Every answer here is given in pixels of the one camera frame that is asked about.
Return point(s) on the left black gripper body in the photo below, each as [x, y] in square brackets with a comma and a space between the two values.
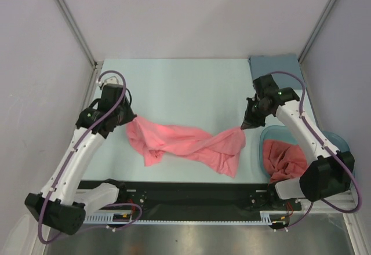
[124, 113]

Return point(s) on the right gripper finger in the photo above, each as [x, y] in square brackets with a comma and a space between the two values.
[254, 125]
[247, 125]

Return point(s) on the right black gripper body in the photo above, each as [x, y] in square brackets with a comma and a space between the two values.
[252, 113]

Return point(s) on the pink t-shirt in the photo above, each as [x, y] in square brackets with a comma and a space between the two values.
[283, 161]
[219, 152]

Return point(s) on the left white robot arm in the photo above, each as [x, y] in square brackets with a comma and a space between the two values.
[58, 205]

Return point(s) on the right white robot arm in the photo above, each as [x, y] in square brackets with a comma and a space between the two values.
[329, 171]

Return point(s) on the folded blue-grey t-shirt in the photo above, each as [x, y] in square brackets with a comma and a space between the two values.
[263, 65]

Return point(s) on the crumpled pink t-shirt in basin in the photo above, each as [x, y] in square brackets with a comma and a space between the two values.
[283, 161]

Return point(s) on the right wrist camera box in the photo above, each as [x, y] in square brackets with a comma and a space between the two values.
[265, 85]

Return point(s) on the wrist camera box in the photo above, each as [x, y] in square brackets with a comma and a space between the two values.
[111, 90]
[265, 85]

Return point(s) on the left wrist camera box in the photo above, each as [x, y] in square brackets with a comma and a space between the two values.
[111, 90]

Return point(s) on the white slotted cable duct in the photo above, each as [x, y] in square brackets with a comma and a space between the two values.
[106, 219]

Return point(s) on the left aluminium frame post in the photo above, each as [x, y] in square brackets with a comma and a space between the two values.
[75, 30]

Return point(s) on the aluminium frame post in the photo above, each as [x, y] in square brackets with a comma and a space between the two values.
[317, 28]
[75, 30]

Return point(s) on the right aluminium frame post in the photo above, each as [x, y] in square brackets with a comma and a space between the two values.
[317, 28]

